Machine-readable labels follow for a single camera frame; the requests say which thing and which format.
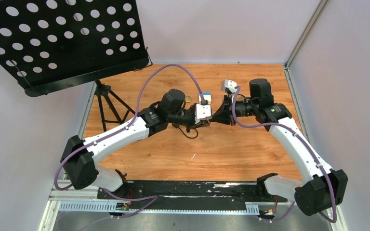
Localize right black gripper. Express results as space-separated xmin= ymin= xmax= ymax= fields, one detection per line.
xmin=212 ymin=94 xmax=258 ymax=126

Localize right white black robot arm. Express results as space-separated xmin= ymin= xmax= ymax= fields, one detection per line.
xmin=211 ymin=78 xmax=348 ymax=223

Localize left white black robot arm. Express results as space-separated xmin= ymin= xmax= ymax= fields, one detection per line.
xmin=60 ymin=89 xmax=212 ymax=199

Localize white blue toy block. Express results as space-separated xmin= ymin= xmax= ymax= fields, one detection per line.
xmin=199 ymin=92 xmax=212 ymax=105

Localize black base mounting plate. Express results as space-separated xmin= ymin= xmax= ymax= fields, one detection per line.
xmin=113 ymin=180 xmax=287 ymax=212

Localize black tripod stand legs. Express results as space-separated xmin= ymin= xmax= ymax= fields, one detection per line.
xmin=94 ymin=80 xmax=135 ymax=128

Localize black perforated music stand desk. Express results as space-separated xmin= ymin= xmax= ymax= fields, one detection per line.
xmin=0 ymin=0 xmax=150 ymax=97

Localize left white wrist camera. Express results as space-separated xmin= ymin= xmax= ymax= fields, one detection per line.
xmin=195 ymin=103 xmax=212 ymax=124

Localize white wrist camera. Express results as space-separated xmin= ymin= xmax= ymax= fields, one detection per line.
xmin=195 ymin=103 xmax=212 ymax=124
xmin=221 ymin=79 xmax=237 ymax=94

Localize black cable with plug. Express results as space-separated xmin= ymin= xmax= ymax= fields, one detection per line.
xmin=173 ymin=124 xmax=199 ymax=140

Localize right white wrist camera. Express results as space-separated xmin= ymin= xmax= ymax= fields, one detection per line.
xmin=221 ymin=79 xmax=237 ymax=94

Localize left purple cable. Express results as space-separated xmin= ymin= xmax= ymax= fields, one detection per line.
xmin=54 ymin=64 xmax=208 ymax=191

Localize aluminium frame rails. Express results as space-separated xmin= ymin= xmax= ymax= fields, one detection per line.
xmin=38 ymin=81 xmax=348 ymax=231

